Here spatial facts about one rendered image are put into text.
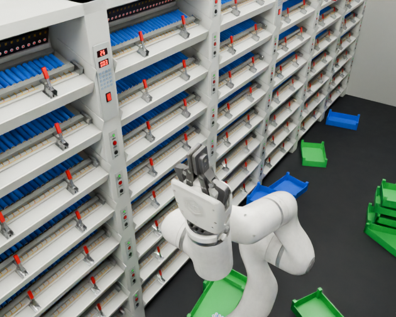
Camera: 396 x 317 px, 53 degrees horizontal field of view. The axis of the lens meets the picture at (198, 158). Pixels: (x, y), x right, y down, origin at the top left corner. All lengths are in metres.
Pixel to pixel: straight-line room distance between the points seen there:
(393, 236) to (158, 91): 2.00
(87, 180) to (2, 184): 0.36
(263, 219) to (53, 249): 0.91
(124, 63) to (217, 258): 0.93
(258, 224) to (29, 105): 0.76
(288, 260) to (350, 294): 1.48
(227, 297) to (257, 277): 1.13
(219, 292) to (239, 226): 1.51
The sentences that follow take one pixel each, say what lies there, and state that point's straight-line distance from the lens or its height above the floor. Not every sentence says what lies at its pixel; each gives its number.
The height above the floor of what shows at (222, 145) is 0.69.
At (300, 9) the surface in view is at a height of 1.27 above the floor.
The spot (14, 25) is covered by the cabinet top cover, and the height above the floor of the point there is 1.69.
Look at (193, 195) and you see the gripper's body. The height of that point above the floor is 1.57.
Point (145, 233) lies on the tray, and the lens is 2.11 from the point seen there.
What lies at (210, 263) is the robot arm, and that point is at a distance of 0.79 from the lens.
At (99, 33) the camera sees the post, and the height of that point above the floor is 1.59.
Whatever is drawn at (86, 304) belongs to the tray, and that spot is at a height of 0.48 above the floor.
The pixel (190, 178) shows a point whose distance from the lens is 0.66.
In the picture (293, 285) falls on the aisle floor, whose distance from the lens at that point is 2.58.
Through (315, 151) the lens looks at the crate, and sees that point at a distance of 3.75.
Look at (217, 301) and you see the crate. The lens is 2.38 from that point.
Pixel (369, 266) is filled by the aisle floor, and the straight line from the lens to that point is 2.82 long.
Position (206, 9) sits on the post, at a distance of 1.89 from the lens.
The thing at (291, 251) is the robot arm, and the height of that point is 1.16.
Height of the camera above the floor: 1.99
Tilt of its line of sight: 35 degrees down
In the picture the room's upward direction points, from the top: straight up
